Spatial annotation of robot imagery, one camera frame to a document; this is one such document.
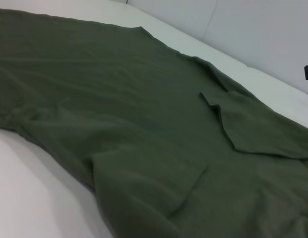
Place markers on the dark green shirt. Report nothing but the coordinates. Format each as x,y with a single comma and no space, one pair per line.
131,111

